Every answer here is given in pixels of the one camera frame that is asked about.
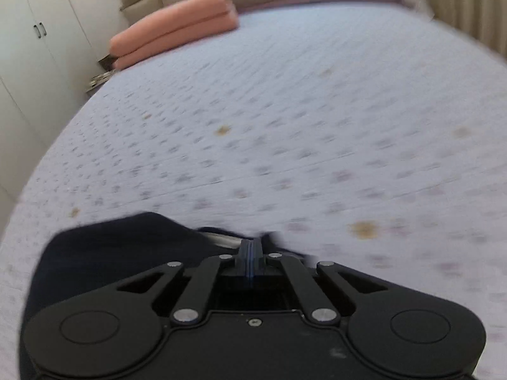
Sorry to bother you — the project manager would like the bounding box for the floral white bedspread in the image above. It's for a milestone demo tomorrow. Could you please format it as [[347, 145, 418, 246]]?
[[0, 2, 507, 380]]

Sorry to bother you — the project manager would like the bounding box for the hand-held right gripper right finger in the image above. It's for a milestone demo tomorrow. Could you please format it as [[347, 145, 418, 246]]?
[[251, 237, 391, 324]]

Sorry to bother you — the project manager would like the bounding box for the folded pink blanket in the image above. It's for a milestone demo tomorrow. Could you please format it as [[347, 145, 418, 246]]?
[[109, 0, 239, 70]]

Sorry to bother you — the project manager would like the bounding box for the mauve bed sheet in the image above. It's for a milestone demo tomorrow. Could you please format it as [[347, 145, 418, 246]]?
[[237, 0, 401, 13]]

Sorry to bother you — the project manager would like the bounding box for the beige curtain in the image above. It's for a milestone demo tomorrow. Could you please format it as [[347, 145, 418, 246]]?
[[428, 0, 507, 64]]

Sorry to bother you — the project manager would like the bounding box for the white wardrobe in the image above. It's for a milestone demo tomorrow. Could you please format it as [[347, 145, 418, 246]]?
[[0, 0, 127, 210]]

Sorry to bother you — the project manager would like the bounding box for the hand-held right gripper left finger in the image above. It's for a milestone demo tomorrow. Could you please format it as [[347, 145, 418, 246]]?
[[116, 237, 252, 324]]

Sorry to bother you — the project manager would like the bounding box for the dark navy garment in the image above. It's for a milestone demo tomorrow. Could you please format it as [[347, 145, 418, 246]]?
[[19, 211, 307, 380]]

